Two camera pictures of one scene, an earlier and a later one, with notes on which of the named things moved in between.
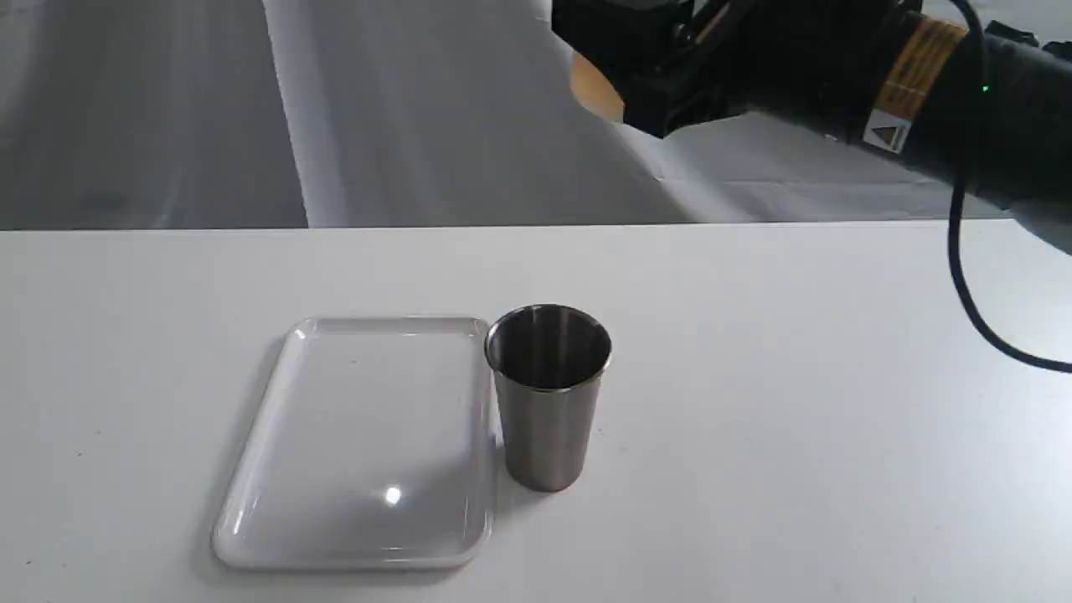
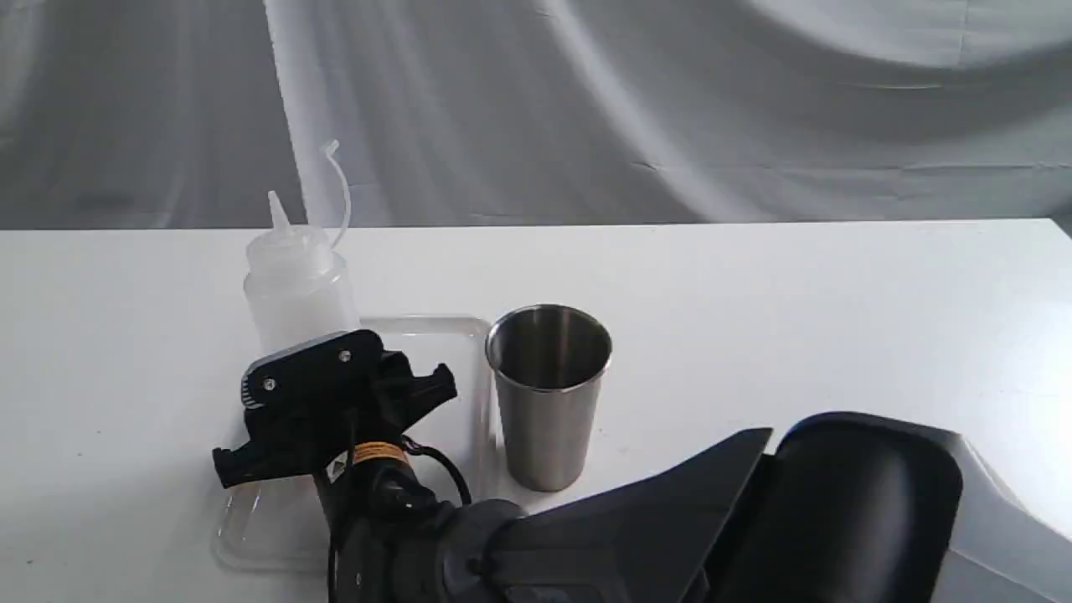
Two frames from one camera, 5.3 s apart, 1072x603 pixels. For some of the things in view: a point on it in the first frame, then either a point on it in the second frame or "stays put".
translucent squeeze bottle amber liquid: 594,90 -> 298,287
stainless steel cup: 548,361 stays put
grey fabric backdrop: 381,112 stays put
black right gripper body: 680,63 -> 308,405
